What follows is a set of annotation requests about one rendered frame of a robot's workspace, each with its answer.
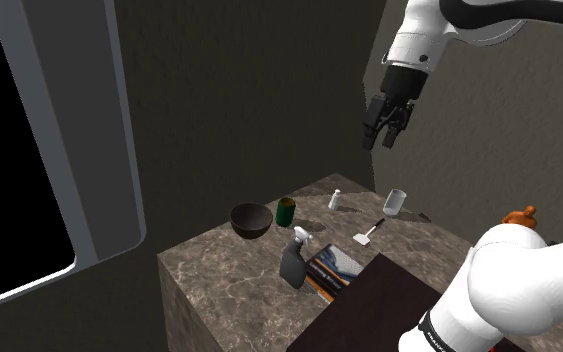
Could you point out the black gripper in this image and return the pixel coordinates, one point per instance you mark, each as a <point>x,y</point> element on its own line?
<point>401,85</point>

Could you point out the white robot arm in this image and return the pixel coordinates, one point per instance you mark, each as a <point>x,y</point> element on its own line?
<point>505,282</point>

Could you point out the clear drinking glass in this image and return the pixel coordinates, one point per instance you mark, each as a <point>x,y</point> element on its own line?
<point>394,202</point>

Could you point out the small white shaker bottle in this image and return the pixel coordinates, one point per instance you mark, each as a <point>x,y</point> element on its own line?
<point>334,200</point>

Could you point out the green cup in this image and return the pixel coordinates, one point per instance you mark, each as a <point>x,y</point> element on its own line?
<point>285,212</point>

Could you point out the stack of books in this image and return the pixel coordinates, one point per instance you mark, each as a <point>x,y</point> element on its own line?
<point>333,270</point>

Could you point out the dark brown bowl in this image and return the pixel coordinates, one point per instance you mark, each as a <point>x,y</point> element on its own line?
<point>250,220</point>

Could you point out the grey spray bottle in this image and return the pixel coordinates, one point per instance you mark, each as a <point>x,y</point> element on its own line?
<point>294,263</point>

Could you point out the dark brown robot stand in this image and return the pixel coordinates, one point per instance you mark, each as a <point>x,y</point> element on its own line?
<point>373,307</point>

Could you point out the grey framed window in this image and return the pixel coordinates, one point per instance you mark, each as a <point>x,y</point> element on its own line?
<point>42,146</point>

